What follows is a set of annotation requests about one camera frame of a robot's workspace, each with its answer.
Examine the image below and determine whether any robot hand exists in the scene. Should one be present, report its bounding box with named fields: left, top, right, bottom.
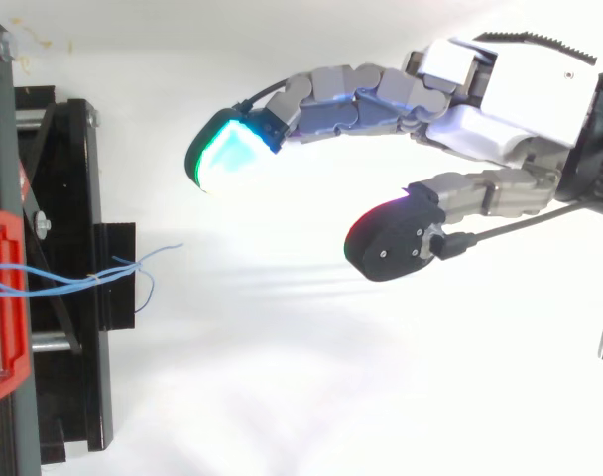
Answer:
left=184, top=30, right=600, bottom=284

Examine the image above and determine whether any black stand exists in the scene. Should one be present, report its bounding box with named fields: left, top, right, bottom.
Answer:
left=0, top=12, right=138, bottom=476

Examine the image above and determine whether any red bin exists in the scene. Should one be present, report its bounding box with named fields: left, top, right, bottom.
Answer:
left=0, top=208, right=34, bottom=409

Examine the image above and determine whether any blue cable bundle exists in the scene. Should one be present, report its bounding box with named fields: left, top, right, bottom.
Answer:
left=0, top=242, right=184, bottom=314

